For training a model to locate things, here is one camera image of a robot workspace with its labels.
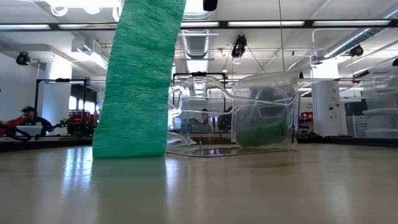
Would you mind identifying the black ceiling cable reel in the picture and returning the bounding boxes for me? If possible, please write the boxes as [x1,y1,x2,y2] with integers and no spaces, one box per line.
[16,50,32,67]
[230,34,248,58]
[349,44,364,58]

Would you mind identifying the stacked clear plastic containers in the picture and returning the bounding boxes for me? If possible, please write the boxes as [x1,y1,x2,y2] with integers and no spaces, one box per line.
[345,67,398,139]

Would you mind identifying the red tool cart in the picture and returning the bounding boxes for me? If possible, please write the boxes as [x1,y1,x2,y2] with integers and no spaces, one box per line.
[67,110,101,138]

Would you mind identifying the green woven bandage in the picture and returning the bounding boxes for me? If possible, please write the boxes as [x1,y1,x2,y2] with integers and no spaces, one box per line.
[236,121,289,148]

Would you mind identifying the clear plastic bin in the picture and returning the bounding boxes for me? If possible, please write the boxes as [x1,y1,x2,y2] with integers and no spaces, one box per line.
[166,71,302,158]

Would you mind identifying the black background rig frame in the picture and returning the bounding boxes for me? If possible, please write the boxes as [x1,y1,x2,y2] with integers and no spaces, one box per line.
[33,77,91,138]
[172,71,227,94]

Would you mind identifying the thin hanging cord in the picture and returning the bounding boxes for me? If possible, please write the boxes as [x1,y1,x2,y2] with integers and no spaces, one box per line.
[277,0,287,73]

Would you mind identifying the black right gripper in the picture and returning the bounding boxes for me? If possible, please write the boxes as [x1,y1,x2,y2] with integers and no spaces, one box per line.
[202,0,219,12]

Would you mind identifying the black hose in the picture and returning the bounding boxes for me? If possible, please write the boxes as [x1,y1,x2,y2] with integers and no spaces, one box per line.
[0,124,32,142]

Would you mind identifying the person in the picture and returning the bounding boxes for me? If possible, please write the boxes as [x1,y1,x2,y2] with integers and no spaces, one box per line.
[12,105,55,137]
[198,108,215,134]

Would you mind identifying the red machine part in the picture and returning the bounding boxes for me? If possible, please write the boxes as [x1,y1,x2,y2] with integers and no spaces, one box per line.
[0,116,25,134]

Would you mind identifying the green elastic band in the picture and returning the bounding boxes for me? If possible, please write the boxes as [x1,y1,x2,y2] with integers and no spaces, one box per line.
[92,0,187,160]

